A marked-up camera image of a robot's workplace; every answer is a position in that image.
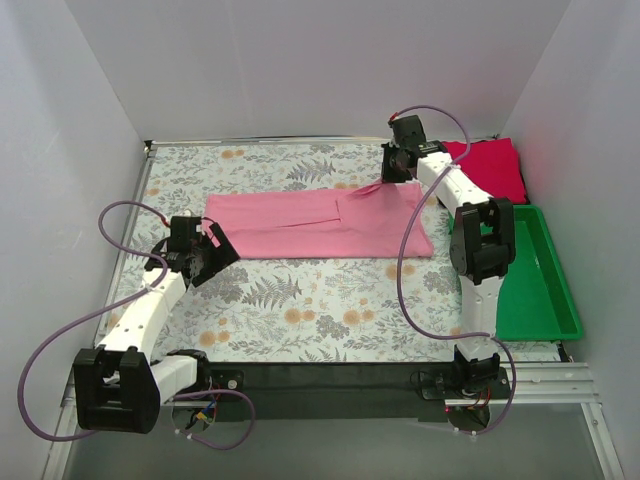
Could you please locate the pink t shirt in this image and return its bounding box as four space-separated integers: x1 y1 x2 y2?
205 182 422 259

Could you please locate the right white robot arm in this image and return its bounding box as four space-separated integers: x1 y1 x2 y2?
381 111 516 398

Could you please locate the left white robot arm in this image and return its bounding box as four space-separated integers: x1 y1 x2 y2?
73 216 240 434

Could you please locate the folded red t shirt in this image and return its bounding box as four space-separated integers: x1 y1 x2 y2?
458 138 522 175

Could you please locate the floral patterned table mat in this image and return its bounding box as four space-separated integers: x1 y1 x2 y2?
130 143 461 362

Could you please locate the green plastic tray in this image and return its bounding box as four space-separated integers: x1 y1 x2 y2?
449 205 582 342

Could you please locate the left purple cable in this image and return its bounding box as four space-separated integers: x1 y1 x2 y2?
18 200 257 450

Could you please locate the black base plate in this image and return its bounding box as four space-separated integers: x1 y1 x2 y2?
202 362 510 422

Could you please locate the aluminium frame rail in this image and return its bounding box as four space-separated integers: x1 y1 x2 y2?
44 362 624 479

